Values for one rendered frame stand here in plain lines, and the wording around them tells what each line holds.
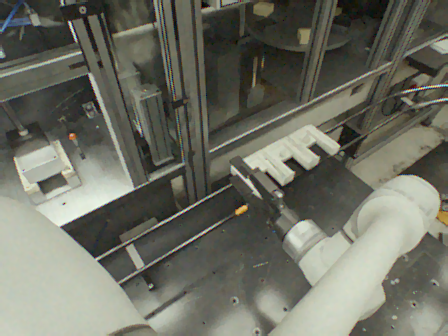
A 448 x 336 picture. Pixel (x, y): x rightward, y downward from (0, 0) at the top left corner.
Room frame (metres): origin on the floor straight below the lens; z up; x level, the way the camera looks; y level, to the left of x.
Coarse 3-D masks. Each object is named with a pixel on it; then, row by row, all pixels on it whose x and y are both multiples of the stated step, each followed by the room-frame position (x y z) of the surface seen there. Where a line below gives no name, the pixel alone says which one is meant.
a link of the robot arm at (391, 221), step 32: (384, 192) 0.33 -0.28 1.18; (416, 192) 0.31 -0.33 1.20; (352, 224) 0.30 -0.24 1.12; (384, 224) 0.22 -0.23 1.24; (416, 224) 0.26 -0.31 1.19; (352, 256) 0.17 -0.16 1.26; (384, 256) 0.17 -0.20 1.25; (320, 288) 0.13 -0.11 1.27; (352, 288) 0.13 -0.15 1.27; (288, 320) 0.09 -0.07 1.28; (320, 320) 0.09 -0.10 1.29; (352, 320) 0.09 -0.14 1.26
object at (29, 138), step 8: (0, 104) 0.60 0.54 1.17; (8, 104) 0.61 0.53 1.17; (8, 112) 0.60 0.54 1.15; (16, 120) 0.60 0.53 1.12; (16, 128) 0.60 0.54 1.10; (24, 128) 0.61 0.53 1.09; (32, 128) 0.63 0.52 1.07; (40, 128) 0.63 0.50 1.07; (8, 136) 0.60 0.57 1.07; (16, 136) 0.60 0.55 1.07; (24, 136) 0.60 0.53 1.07; (32, 136) 0.60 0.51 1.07; (40, 136) 0.60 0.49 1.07; (16, 144) 0.57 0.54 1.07; (24, 144) 0.58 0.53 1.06; (32, 144) 0.59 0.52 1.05; (40, 144) 0.60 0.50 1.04; (48, 144) 0.61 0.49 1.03; (16, 152) 0.56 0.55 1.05; (24, 152) 0.57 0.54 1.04
